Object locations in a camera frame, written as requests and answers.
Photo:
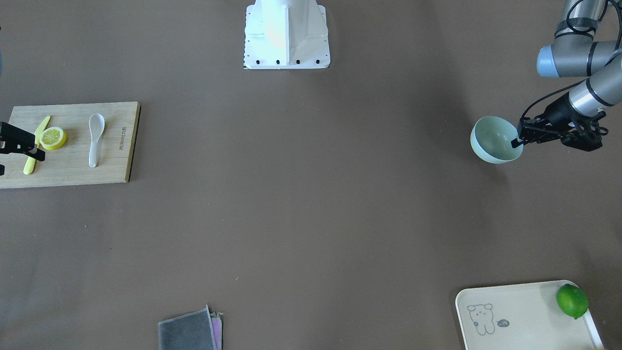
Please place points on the lemon half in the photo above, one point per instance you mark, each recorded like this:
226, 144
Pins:
53, 138

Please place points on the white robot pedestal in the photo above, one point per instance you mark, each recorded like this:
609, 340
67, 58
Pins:
286, 35

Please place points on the green lime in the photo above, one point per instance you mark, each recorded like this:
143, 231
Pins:
572, 301

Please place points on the cream tray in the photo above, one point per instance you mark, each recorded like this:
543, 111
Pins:
522, 317

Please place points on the yellow plastic knife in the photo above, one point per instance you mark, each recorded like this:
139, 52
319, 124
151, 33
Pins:
30, 163

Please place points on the white ceramic spoon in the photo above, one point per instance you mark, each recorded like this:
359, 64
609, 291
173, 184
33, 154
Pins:
96, 128

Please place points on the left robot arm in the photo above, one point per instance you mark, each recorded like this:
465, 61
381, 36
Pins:
575, 53

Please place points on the light green bowl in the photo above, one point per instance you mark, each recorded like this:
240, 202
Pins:
491, 140

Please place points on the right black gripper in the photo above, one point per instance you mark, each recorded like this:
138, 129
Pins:
17, 138

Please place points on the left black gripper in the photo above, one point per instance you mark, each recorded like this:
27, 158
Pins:
557, 111

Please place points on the wooden cutting board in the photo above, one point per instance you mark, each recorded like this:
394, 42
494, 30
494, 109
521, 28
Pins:
68, 165

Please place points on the grey folded cloth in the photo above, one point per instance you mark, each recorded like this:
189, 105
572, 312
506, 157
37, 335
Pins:
201, 330

